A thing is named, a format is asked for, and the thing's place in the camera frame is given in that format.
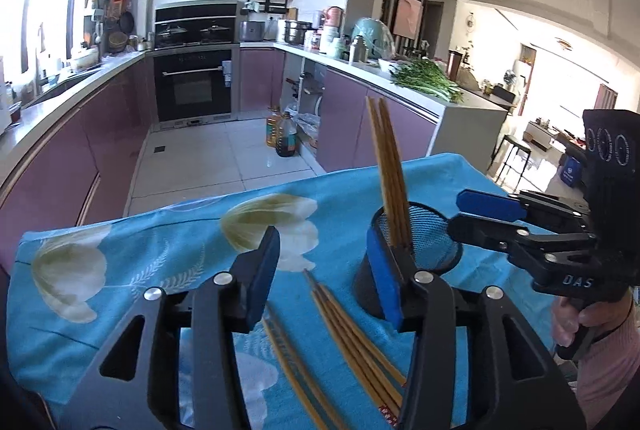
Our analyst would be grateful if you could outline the light wooden chopstick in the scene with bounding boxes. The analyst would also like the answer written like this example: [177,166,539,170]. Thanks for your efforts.
[377,98,408,251]
[390,130,415,248]
[366,96,401,251]

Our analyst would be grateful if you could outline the black bar stool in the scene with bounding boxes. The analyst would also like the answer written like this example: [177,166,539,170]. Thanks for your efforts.
[492,134,533,191]

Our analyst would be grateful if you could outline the black mesh utensil holder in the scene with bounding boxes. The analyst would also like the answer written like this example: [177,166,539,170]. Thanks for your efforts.
[354,203,463,321]

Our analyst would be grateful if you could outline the clear plastic bag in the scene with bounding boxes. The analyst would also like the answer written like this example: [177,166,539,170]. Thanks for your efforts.
[292,110,321,146]

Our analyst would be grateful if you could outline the black integrated stove oven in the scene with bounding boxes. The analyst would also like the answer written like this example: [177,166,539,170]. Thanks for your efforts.
[151,1,238,125]

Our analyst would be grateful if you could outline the grey countertop appliance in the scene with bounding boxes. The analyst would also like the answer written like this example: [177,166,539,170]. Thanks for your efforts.
[240,20,266,42]

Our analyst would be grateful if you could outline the person's right hand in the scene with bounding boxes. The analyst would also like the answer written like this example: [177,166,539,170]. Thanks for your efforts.
[552,293,635,347]

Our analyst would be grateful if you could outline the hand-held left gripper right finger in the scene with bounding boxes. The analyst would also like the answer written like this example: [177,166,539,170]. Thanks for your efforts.
[366,226,588,430]

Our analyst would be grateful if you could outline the pink wall picture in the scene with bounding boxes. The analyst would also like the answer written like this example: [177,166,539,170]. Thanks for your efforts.
[392,0,425,38]

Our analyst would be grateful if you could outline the steel stockpot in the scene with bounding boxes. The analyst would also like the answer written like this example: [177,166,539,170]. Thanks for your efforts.
[284,20,313,45]

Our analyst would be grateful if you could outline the blue floral tablecloth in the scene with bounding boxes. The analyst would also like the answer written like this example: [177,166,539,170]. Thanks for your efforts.
[7,153,588,430]

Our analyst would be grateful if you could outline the pink kitchen base cabinets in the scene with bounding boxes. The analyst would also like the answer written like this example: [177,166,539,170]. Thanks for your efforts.
[0,53,157,281]
[237,44,508,173]

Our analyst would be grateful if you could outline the bunch of wooden chopsticks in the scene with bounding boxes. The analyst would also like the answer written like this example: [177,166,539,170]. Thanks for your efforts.
[261,267,407,430]

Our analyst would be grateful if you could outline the dark sauce bottle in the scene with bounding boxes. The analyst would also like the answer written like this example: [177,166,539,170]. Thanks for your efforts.
[275,113,299,157]

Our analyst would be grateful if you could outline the white ceramic pot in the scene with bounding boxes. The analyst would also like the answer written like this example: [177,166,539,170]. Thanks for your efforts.
[70,49,99,71]

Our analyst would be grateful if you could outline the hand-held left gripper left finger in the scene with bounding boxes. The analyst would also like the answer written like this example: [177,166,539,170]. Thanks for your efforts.
[60,226,282,430]

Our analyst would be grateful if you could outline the bunch of green vegetables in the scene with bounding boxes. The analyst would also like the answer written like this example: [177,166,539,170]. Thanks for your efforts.
[390,59,465,104]

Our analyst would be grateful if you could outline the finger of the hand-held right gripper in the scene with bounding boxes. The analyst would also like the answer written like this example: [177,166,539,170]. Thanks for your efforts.
[447,214,598,281]
[456,190,591,231]

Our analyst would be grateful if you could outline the mint green air fryer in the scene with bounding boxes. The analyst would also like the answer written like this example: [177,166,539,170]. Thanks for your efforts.
[350,18,396,61]

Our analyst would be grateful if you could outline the white plastic canister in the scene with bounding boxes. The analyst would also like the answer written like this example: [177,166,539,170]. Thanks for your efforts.
[320,25,340,55]

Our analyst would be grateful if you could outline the glass-lidded black pot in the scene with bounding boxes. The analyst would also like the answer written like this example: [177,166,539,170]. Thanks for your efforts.
[199,24,232,42]
[157,24,191,44]

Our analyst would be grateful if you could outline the blue bin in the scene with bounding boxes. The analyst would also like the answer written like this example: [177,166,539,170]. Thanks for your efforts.
[559,155,583,187]

